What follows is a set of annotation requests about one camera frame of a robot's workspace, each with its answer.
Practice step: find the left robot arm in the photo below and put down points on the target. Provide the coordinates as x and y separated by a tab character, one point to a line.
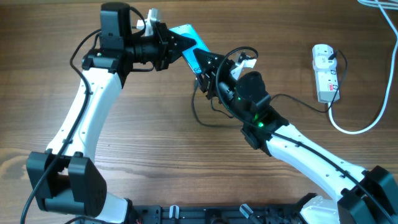
64	177

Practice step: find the white USB charger plug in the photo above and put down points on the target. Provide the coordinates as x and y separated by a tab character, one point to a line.
323	63

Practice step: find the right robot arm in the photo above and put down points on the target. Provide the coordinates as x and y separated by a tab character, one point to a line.
356	195

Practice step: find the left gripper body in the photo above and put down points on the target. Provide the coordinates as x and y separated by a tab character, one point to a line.
160	46

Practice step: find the white power strip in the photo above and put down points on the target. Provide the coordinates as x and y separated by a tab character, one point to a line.
326	82

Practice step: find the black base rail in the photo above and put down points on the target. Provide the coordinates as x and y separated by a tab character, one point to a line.
155	214

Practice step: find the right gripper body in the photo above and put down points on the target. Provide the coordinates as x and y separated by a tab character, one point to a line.
210	83

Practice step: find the light blue smartphone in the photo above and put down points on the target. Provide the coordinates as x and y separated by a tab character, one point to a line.
187	30

